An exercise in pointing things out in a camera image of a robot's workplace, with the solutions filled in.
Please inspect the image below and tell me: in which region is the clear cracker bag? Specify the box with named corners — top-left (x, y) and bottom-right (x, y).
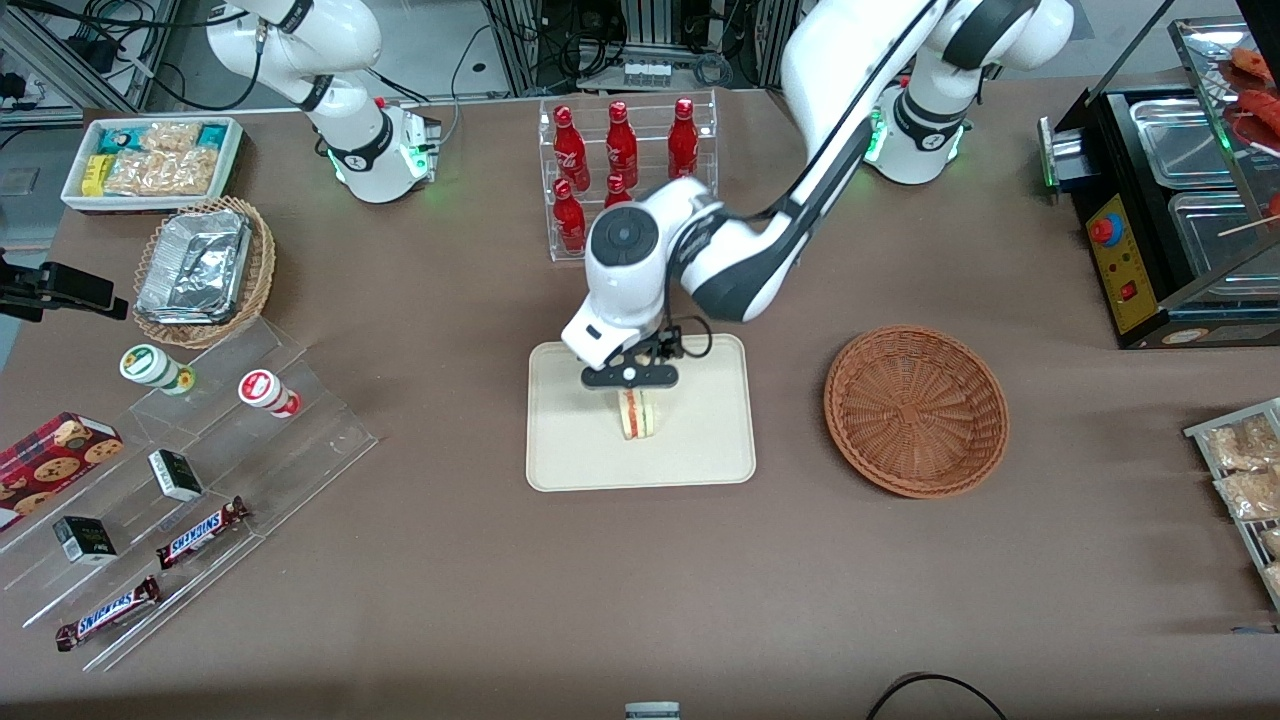
top-left (160, 146), bottom-right (222, 197)
top-left (103, 150), bottom-right (167, 198)
top-left (140, 120), bottom-right (203, 154)

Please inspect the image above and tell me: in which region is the tray of packaged snacks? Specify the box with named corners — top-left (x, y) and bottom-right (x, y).
top-left (1183, 397), bottom-right (1280, 613)

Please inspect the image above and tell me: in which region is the aluminium foil container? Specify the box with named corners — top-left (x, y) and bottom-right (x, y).
top-left (136, 209), bottom-right (252, 325)

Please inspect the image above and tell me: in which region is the cream plastic tray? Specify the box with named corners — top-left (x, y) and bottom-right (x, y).
top-left (526, 333), bottom-right (758, 493)

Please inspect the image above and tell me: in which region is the clear acrylic stepped shelf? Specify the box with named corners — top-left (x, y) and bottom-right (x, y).
top-left (0, 317), bottom-right (380, 673)

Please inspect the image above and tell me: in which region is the white snack bin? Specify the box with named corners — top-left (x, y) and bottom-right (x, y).
top-left (61, 116), bottom-right (245, 215)

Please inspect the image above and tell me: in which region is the small black box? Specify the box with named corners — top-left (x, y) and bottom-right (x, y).
top-left (52, 515), bottom-right (119, 565)
top-left (147, 449), bottom-right (205, 503)

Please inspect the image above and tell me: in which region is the red cookie box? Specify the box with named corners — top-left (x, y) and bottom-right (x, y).
top-left (0, 411), bottom-right (125, 533)

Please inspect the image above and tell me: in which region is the brown wicker basket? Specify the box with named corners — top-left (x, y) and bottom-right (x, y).
top-left (824, 325), bottom-right (1010, 499)

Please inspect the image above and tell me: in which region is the red sausage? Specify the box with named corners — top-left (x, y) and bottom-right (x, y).
top-left (1234, 88), bottom-right (1280, 153)
top-left (1227, 44), bottom-right (1280, 87)

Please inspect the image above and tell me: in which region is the aluminium frame rack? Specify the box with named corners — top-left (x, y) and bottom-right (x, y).
top-left (478, 0), bottom-right (803, 97)

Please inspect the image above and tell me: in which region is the light wicker basket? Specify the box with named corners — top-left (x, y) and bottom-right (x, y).
top-left (132, 196), bottom-right (277, 350)

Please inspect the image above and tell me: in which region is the black floor cable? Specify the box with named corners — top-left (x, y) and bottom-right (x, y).
top-left (865, 672), bottom-right (1011, 720)

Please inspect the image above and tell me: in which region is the steel food pan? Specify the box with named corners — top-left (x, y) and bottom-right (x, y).
top-left (1128, 95), bottom-right (1239, 192)
top-left (1167, 189), bottom-right (1280, 286)

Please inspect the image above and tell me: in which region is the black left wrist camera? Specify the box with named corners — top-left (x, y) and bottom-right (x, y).
top-left (636, 324), bottom-right (687, 364)

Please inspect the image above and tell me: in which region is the green-lid drink bottle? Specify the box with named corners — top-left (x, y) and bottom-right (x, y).
top-left (119, 343), bottom-right (197, 397)

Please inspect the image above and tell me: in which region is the triangular sandwich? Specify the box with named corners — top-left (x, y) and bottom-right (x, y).
top-left (616, 388), bottom-right (659, 442)

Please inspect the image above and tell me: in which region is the black clamp device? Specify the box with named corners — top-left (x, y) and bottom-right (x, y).
top-left (0, 248), bottom-right (130, 324)

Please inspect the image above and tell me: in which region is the black hot food appliance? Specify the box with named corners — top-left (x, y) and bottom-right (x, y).
top-left (1038, 15), bottom-right (1280, 350)

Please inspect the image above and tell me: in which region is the Snickers chocolate bar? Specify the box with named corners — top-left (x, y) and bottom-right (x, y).
top-left (54, 576), bottom-right (162, 653)
top-left (155, 496), bottom-right (252, 570)

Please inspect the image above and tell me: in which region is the red-lid drink bottle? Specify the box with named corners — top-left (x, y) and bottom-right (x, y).
top-left (237, 368), bottom-right (302, 419)

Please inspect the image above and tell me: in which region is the clear acrylic bottle rack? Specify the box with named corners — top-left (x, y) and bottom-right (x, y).
top-left (538, 89), bottom-right (720, 264)

